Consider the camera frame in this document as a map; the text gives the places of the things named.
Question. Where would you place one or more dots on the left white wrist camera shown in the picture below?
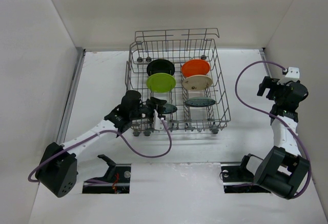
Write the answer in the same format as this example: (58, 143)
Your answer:
(158, 121)

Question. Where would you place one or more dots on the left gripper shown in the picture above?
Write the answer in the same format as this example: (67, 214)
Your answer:
(150, 107)

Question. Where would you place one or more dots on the orange plate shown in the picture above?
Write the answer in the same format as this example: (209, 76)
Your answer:
(195, 67)

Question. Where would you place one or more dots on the blue floral plate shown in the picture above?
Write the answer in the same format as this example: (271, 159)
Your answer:
(199, 102)
(169, 108)

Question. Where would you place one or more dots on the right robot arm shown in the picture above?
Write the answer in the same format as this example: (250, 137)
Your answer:
(282, 171)

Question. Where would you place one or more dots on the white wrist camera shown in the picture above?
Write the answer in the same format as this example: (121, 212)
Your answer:
(158, 121)
(292, 74)

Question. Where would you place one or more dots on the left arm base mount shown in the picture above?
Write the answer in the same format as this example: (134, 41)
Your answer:
(116, 179)

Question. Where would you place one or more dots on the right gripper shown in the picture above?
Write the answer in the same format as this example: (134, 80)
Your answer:
(268, 89)

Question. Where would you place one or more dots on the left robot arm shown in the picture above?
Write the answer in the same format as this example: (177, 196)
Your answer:
(57, 170)

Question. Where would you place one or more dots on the black plate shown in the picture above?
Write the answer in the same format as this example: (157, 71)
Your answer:
(160, 66)

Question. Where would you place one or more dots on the grey wire dish rack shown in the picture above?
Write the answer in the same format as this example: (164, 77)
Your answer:
(180, 46)

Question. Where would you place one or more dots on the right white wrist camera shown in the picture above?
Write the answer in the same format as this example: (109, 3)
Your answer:
(292, 74)

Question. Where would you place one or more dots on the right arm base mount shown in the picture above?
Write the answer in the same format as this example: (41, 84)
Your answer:
(237, 181)

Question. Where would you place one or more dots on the lime green plate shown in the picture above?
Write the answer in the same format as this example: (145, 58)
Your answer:
(161, 82)

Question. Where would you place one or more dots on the cream plate with markings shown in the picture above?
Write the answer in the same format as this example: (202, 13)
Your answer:
(197, 82)

